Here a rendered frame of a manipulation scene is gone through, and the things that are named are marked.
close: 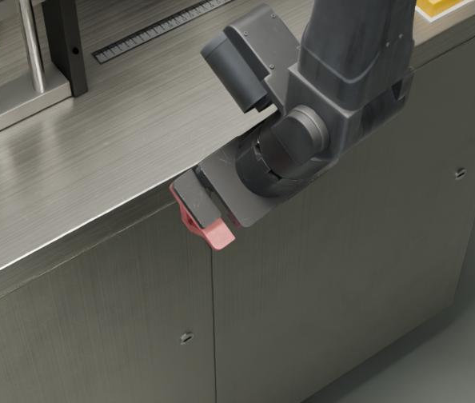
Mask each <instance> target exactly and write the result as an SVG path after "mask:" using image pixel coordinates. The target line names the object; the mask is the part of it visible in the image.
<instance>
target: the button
mask: <svg viewBox="0 0 475 403"><path fill-rule="evenodd" d="M463 1H464V0H417V4H416V6H417V7H419V8H420V9H421V10H422V11H424V12H425V13H426V14H427V15H428V16H430V17H431V18H432V17H434V16H436V15H437V14H439V13H441V12H443V11H445V10H447V9H449V8H450V7H452V6H455V5H456V4H458V3H460V2H463Z"/></svg>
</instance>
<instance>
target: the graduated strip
mask: <svg viewBox="0 0 475 403"><path fill-rule="evenodd" d="M232 1H234V0H202V1H200V2H198V3H196V4H194V5H192V6H189V7H187V8H185V9H184V10H181V11H179V12H177V13H176V14H173V15H170V16H169V17H167V18H164V19H162V20H161V21H159V22H156V23H154V24H152V25H150V26H147V27H146V28H144V29H142V30H139V31H137V32H135V33H133V34H131V35H129V36H127V37H125V38H123V39H121V40H118V41H116V42H114V43H112V44H110V45H108V46H106V47H104V48H101V49H100V50H97V51H95V52H93V53H92V54H91V55H92V56H93V57H94V58H95V59H96V60H97V62H98V63H99V64H100V65H101V64H103V63H105V62H108V61H109V60H111V59H114V58H116V57H118V56H120V55H122V54H124V53H126V52H128V51H130V50H132V49H134V48H137V47H139V46H141V45H143V44H145V43H147V42H149V41H151V40H153V39H155V38H157V37H160V36H162V35H163V34H166V33H168V32H170V31H171V30H174V29H176V28H178V27H179V26H183V25H185V24H186V23H188V22H191V21H193V20H194V19H196V18H199V17H201V16H202V15H204V14H208V13H209V12H211V11H213V10H216V9H217V8H219V7H221V6H224V5H225V4H227V3H230V2H232Z"/></svg>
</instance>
